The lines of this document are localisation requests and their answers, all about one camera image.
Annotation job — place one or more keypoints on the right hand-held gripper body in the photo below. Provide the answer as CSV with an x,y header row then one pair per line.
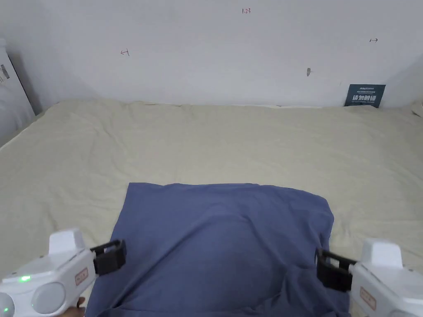
x,y
380,280

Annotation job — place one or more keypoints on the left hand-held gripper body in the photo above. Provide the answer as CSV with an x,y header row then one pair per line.
x,y
56,277

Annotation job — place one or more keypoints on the dark blue shirt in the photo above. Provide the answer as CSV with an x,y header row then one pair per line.
x,y
218,251

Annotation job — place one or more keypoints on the person's left hand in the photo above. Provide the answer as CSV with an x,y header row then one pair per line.
x,y
76,309

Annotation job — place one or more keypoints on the dark blue sign card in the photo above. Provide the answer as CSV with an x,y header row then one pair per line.
x,y
364,95

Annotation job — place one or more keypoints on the white flat carton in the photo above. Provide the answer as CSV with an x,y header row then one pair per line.
x,y
13,89

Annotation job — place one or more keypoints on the bed with beige sheet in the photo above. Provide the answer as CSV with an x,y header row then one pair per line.
x,y
211,145

